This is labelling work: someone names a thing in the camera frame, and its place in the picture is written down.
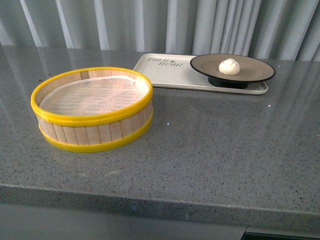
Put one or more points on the brown plate with black rim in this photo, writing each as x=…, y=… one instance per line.
x=252, y=70

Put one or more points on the white steamed bun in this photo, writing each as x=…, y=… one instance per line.
x=229, y=67

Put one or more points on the white rectangular bear tray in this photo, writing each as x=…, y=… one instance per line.
x=174, y=71

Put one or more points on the yellow rimmed bamboo steamer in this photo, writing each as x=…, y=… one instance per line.
x=93, y=109

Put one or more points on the grey pleated curtain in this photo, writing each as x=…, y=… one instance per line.
x=265, y=29

